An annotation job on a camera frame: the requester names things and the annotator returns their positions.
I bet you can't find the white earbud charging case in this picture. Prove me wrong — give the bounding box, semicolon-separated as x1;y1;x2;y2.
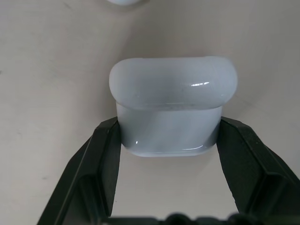
108;55;239;158

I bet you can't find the white earbud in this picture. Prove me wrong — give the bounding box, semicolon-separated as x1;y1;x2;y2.
107;0;143;6

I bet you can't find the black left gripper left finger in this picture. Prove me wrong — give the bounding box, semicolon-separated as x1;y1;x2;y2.
37;116;122;225

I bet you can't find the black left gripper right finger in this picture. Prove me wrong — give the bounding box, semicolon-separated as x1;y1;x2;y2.
217;116;300;225

